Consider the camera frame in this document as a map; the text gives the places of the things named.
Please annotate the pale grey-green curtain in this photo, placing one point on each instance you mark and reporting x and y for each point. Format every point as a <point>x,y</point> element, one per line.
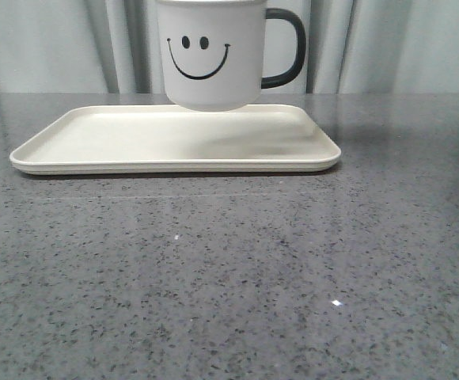
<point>112,47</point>

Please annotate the cream rectangular plastic tray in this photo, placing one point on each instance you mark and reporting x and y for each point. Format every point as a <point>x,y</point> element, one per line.
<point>167,138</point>

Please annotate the white smiley mug black handle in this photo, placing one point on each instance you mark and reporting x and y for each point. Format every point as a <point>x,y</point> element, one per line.
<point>212,52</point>

